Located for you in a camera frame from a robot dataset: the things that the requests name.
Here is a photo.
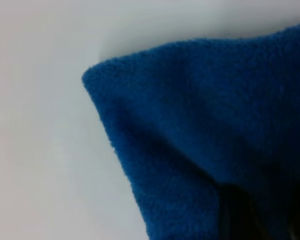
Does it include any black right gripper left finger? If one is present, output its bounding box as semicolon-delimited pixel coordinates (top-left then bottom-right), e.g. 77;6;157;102
219;184;266;240

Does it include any blue cloth with black trim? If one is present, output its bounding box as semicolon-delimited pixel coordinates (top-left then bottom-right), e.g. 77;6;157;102
81;22;300;240

